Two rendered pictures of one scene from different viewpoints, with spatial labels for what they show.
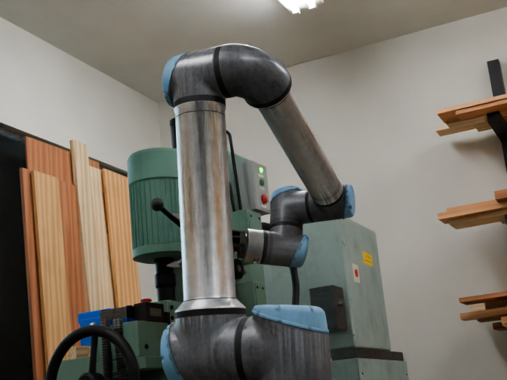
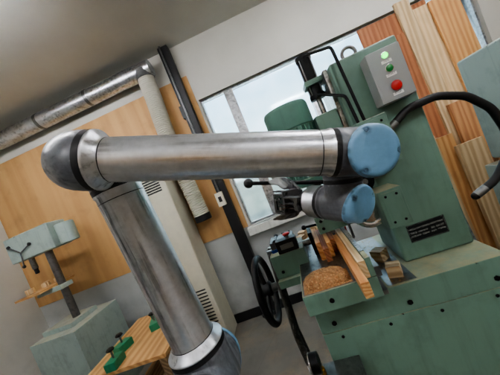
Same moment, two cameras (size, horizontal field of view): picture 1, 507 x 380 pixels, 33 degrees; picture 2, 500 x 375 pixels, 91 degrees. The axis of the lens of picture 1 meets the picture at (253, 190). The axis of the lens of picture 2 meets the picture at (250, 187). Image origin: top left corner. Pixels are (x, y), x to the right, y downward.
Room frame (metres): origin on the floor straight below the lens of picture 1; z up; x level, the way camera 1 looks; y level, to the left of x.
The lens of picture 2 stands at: (1.87, -0.58, 1.26)
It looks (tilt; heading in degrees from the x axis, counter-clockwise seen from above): 2 degrees down; 72
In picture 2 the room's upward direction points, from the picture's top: 22 degrees counter-clockwise
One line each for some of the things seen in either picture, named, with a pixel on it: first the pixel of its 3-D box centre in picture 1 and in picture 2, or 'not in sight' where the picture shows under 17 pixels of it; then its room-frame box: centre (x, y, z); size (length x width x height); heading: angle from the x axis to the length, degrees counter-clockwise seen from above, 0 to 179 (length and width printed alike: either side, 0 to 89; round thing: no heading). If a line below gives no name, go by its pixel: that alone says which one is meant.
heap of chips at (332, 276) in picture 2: not in sight; (324, 275); (2.19, 0.08, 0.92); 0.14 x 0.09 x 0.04; 152
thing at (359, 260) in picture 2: not in sight; (341, 236); (2.40, 0.25, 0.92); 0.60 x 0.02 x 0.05; 62
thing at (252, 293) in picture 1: (247, 304); (389, 205); (2.48, 0.05, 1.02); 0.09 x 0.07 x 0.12; 62
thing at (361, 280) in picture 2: not in sight; (342, 249); (2.33, 0.16, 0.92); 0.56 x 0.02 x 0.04; 62
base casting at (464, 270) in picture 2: not in sight; (382, 266); (2.50, 0.22, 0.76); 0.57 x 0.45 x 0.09; 152
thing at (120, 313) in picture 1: (131, 314); (283, 241); (2.20, 0.35, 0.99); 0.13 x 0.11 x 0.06; 62
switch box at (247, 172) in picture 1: (253, 188); (387, 76); (2.60, 0.00, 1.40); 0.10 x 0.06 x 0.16; 152
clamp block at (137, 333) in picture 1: (132, 342); (290, 257); (2.21, 0.35, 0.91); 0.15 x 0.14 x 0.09; 62
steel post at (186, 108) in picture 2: not in sight; (217, 183); (2.32, 1.71, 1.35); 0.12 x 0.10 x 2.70; 156
